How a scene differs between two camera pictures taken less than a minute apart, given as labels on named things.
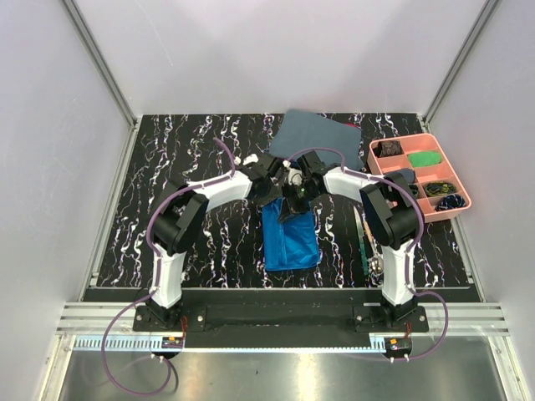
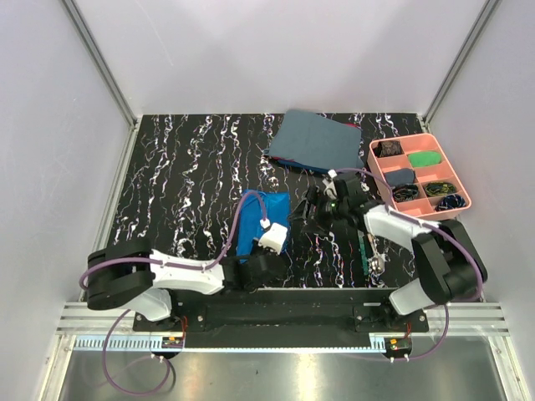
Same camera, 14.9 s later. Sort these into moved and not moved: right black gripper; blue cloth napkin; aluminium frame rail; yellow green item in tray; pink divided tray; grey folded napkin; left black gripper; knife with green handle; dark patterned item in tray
Moved: left black gripper; blue cloth napkin; right black gripper
Not moved: pink divided tray; aluminium frame rail; dark patterned item in tray; grey folded napkin; knife with green handle; yellow green item in tray
